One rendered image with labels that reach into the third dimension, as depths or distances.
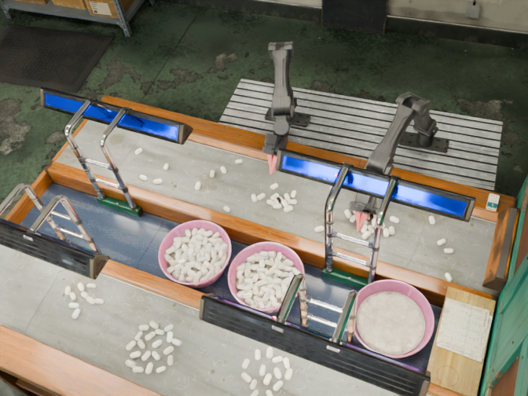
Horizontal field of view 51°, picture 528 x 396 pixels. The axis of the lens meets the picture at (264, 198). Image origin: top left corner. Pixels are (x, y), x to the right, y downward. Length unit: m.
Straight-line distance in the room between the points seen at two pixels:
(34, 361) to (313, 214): 1.08
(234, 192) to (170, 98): 1.64
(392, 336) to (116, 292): 0.96
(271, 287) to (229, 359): 0.29
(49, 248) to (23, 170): 1.90
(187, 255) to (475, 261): 1.01
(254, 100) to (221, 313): 1.32
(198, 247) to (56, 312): 0.54
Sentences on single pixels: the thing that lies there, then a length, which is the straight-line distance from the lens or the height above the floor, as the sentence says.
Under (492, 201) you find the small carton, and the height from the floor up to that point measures 0.78.
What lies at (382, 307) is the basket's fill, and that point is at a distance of 1.90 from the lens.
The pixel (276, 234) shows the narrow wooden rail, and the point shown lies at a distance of 2.00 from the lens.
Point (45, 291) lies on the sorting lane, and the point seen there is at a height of 0.74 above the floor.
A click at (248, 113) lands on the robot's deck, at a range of 2.54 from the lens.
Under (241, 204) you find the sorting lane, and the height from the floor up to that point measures 0.74.
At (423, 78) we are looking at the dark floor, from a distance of 3.71.
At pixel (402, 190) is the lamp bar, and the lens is 1.72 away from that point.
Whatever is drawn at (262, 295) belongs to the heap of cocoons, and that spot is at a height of 0.72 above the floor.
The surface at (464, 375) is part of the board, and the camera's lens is 1.81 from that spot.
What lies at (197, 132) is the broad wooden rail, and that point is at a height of 0.76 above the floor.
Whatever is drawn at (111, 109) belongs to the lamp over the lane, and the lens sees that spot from 2.08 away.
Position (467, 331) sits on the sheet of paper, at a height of 0.78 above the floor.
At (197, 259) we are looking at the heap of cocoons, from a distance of 2.02.
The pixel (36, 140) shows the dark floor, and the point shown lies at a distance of 3.79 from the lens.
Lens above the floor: 2.45
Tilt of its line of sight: 53 degrees down
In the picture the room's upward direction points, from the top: 9 degrees counter-clockwise
